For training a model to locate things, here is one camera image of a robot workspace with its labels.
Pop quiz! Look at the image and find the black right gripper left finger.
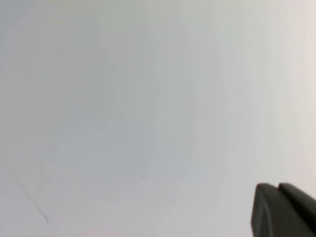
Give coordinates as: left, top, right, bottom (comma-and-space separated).
250, 183, 316, 237

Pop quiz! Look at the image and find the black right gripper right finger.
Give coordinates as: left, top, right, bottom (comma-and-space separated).
278, 182, 316, 230

